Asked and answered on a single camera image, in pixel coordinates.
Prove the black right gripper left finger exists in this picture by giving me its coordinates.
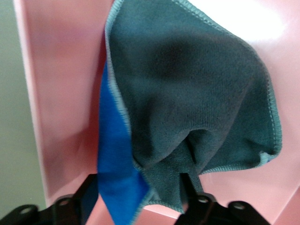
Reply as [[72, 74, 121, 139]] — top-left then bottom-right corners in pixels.
[[52, 173, 99, 225]]

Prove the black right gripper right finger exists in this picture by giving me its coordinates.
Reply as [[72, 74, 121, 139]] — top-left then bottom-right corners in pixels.
[[173, 173, 235, 225]]

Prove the blue cloth with grey trim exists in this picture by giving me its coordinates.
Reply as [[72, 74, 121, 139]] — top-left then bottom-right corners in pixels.
[[97, 0, 283, 225]]

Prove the pink plastic bin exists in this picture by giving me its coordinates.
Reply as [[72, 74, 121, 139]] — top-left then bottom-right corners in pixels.
[[13, 0, 300, 225]]

